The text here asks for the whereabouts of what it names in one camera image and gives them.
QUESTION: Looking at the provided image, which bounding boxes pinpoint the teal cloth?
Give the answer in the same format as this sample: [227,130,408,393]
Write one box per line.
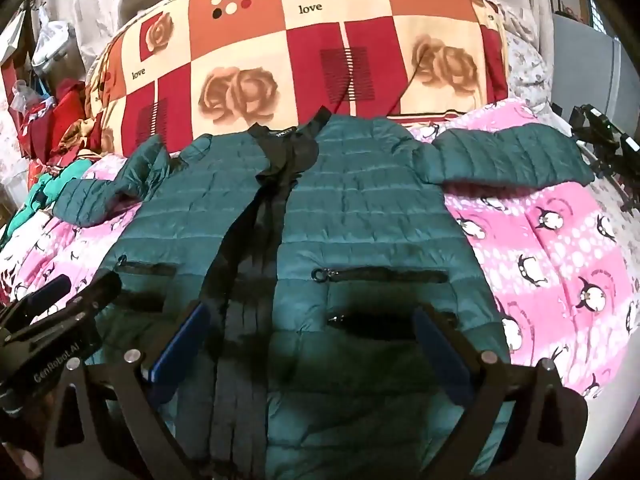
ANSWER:
[0,160,96,241]

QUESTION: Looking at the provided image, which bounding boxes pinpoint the grey cabinet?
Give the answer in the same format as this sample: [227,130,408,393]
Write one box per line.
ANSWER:
[552,12,636,111]

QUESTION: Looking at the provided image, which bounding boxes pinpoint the black tripod stand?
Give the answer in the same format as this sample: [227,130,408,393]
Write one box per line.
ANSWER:
[567,104,640,211]

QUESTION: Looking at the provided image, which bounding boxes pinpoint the pink penguin print blanket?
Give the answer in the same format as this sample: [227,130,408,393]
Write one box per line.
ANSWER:
[0,100,640,401]

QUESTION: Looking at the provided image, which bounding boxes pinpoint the golden satin cloth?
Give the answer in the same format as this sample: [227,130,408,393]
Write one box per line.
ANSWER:
[65,115,108,157]

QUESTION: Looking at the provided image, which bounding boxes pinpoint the white plastic bag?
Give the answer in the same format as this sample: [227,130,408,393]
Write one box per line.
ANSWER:
[31,15,76,73]

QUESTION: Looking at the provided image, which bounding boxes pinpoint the red cloth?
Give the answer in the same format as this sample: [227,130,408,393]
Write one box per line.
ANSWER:
[17,80,88,161]

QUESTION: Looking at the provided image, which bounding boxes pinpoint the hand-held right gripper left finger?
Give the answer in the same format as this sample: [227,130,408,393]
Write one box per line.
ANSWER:
[47,302,213,480]

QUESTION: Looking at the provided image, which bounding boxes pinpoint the rose print checkered quilt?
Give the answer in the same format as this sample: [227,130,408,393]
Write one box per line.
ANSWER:
[85,0,511,158]

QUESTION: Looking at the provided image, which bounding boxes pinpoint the teal puffer jacket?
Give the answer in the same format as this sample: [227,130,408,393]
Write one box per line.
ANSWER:
[52,115,596,480]

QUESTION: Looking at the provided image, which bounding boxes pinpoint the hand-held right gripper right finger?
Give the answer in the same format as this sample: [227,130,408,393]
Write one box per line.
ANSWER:
[412,305,591,480]

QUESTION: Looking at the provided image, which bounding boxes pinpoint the thin black cable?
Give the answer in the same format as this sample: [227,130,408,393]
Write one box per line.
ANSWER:
[390,40,438,116]
[330,72,363,116]

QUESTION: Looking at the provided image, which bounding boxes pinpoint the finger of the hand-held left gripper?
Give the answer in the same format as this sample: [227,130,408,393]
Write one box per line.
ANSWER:
[22,275,72,313]
[65,272,123,316]

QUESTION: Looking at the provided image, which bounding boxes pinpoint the white floral sheet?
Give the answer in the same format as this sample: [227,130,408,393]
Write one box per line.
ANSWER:
[500,30,556,106]

